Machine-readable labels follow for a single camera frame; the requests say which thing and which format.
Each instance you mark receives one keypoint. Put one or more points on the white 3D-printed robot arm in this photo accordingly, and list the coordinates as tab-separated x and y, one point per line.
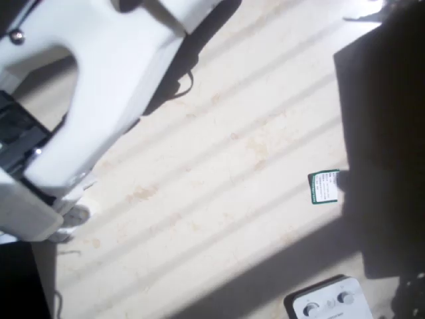
109	83

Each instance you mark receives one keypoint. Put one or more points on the green-bordered white card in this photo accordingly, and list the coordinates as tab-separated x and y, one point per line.
323	189

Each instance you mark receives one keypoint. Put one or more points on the black speckled object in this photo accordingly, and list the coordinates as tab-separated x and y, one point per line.
410	299

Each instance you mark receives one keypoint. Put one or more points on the white device with two knobs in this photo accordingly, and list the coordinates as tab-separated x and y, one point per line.
332	299

